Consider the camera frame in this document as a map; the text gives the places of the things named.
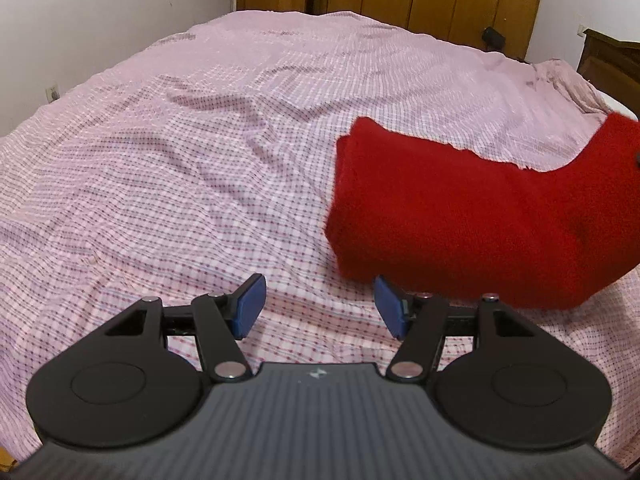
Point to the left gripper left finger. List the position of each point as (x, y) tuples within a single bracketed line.
[(136, 340)]

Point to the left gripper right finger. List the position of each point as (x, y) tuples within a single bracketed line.
[(422, 323)]

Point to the red knitted garment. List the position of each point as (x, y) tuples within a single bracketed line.
[(432, 218)]

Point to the pink checked bed sheet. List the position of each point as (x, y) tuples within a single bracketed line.
[(209, 156)]

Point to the white pillow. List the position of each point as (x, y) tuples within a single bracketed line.
[(617, 106)]

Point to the small black bag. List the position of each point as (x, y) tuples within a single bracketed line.
[(493, 40)]

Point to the dark wooden headboard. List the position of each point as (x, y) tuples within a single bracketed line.
[(612, 66)]

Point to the white wall socket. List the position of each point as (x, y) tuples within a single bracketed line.
[(52, 93)]

